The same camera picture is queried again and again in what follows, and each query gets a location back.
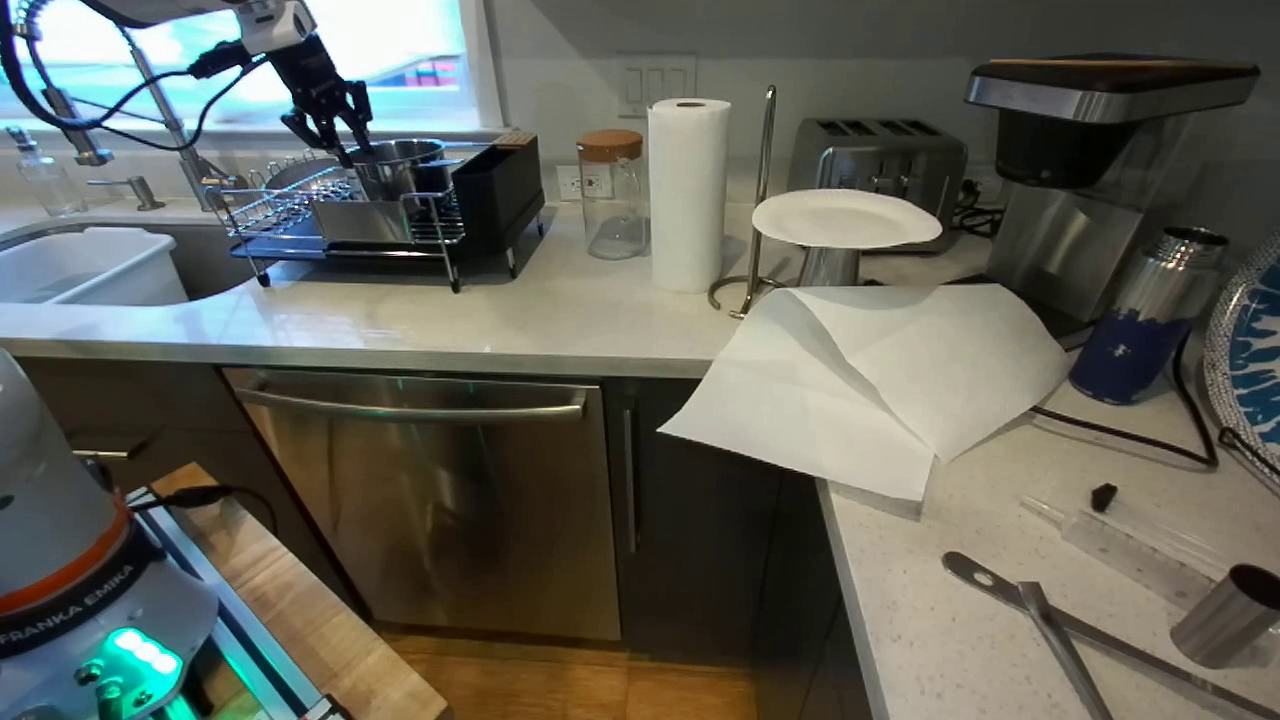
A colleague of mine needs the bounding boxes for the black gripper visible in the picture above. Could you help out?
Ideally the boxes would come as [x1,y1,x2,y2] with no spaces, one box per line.
[278,34,384,171]

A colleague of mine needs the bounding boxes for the grey robot base with light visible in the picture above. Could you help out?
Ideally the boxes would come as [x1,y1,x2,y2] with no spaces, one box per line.
[0,349,225,720]

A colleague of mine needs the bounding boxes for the window with white blind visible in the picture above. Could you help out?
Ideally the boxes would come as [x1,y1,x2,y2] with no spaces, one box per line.
[0,0,509,134]

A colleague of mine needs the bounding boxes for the steel kitchen faucet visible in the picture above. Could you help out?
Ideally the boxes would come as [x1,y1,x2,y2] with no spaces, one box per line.
[36,22,238,217]

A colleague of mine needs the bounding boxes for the black utensil caddy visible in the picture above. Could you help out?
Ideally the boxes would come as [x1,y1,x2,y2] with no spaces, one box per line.
[449,128,552,263]

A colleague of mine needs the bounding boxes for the stainless steel sink basin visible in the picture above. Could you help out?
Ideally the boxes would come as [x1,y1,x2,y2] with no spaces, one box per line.
[0,217,260,311]

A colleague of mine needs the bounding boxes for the glass jar with wooden lid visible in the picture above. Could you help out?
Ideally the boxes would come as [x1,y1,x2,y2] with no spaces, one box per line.
[572,123,653,263]

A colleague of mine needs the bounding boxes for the white plastic bin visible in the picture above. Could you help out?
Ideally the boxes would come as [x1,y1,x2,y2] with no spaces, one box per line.
[0,223,194,311]

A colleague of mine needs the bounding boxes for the dark cabinet drawer front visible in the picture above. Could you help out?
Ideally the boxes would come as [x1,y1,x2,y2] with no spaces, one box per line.
[0,355,352,590]

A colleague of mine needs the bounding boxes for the white paper towel roll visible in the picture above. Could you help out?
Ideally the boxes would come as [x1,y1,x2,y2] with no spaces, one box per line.
[646,91,737,296]

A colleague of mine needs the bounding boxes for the stainless steel dishwasher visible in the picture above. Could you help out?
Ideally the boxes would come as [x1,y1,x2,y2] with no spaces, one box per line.
[216,362,629,648]

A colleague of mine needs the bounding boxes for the metal hook stand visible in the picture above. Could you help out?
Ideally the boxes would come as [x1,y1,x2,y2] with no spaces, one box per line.
[705,82,803,319]

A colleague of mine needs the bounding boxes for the steel container under plate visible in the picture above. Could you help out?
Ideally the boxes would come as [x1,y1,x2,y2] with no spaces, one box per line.
[795,241,872,292]

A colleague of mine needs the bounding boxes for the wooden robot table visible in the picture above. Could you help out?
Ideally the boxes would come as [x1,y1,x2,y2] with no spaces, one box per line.
[126,458,454,720]

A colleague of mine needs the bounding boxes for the dark cabinet door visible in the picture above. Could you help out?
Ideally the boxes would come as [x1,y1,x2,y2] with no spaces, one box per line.
[606,376,793,672]

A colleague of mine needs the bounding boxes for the stainless steel toaster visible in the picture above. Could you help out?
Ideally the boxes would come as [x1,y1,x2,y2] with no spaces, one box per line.
[788,116,971,257]

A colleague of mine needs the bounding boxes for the white cloth towel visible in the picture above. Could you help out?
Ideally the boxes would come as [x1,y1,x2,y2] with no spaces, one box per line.
[658,280,1074,507]

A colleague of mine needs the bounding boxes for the steel and black coffee maker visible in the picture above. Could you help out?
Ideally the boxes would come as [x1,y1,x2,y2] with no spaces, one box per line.
[966,53,1265,342]

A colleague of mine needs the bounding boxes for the metal tongs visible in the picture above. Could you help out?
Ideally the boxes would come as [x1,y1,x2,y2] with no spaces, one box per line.
[942,546,1280,720]

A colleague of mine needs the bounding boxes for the blue and steel tumbler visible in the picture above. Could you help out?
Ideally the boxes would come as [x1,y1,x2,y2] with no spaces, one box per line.
[1068,223,1232,406]

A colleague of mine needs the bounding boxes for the blue patterned plate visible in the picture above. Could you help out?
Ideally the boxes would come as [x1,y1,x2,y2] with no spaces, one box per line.
[1198,243,1280,477]

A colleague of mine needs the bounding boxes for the small steel cup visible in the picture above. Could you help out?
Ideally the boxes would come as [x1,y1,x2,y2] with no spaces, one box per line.
[1168,558,1280,672]

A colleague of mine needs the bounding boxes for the wire dish rack with tray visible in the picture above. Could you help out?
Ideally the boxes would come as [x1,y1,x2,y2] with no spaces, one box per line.
[206,131,552,296]

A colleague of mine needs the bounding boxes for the white wall switch plate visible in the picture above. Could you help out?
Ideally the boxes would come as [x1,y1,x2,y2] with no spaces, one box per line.
[613,53,705,123]

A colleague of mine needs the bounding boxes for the black power cable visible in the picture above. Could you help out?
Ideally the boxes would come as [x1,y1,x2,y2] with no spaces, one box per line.
[1032,351,1223,473]

